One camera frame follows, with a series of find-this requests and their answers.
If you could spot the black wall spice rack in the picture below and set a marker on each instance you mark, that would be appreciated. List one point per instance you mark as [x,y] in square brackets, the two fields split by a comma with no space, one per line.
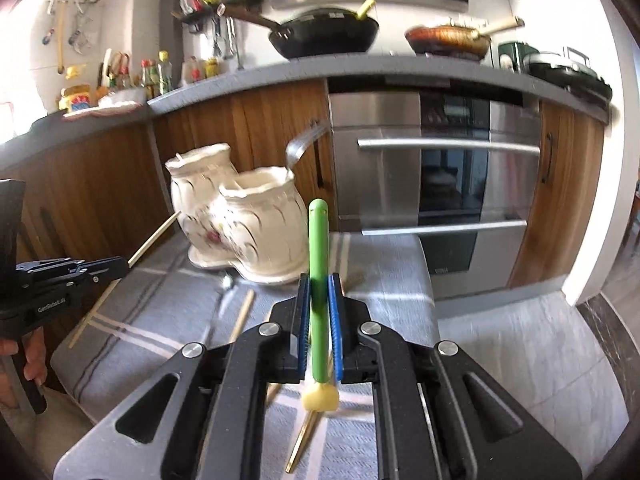
[220,2]

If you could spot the yellow container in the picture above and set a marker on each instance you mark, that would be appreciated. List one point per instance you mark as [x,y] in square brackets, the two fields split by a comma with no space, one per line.
[76,99]

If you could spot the stainless steel oven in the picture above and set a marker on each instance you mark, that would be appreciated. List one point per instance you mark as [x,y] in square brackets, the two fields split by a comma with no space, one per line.
[435,185]

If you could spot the black electric grill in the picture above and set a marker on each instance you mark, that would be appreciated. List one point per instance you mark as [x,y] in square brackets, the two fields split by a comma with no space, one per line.
[570,72]

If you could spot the black wok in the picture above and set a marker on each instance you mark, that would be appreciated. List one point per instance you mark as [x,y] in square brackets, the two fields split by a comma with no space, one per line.
[325,35]

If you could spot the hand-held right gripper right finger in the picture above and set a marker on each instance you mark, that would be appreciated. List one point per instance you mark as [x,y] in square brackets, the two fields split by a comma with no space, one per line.
[336,330]

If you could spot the red capped sauce bottle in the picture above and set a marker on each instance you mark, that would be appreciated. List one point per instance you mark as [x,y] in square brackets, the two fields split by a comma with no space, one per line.
[148,80]

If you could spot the grey vertical pipe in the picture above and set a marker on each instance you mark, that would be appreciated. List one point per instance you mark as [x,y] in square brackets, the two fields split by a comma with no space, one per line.
[171,20]

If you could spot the yellow green spatula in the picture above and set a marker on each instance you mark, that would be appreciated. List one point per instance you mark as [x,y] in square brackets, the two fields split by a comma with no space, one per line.
[366,7]

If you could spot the yellow squeeze bottle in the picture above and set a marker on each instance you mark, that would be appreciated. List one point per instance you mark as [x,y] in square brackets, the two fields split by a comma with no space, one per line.
[212,67]

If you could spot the green kettle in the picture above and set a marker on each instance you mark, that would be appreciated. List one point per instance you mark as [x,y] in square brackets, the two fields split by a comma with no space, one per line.
[515,55]

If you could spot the wooden chopstick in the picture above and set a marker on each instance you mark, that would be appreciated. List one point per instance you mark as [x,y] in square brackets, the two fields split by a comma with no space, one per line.
[242,317]
[152,240]

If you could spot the clear oil bottle yellow cap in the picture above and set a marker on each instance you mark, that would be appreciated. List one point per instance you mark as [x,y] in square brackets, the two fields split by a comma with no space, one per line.
[165,75]

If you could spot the white jar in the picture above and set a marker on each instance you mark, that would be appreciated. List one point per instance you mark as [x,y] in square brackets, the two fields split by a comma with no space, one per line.
[191,71]

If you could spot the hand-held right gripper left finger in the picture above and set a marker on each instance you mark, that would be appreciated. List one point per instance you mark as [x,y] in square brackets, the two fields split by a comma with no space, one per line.
[302,330]

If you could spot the person's left hand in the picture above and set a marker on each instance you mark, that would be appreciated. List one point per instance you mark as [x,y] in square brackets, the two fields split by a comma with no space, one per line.
[36,355]

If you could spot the wooden kitchen cabinet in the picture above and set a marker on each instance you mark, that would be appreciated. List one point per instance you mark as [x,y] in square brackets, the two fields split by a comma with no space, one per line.
[260,125]

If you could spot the hanging metal utensils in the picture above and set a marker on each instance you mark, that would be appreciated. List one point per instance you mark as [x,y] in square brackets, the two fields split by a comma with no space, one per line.
[227,40]

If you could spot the grey striped cloth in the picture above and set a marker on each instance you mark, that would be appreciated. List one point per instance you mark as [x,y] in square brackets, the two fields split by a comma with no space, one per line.
[165,340]

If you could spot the white folded cloth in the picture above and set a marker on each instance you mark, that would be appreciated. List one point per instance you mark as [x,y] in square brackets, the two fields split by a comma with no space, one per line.
[107,109]

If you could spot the copper frying pan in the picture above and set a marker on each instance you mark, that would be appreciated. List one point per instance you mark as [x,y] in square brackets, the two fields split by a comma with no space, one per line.
[445,40]

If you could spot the white ceramic utensil holder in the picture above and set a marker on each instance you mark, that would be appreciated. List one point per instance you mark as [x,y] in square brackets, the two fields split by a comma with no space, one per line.
[250,230]

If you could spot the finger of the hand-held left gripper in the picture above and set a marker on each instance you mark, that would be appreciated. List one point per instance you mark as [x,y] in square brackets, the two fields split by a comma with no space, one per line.
[75,271]

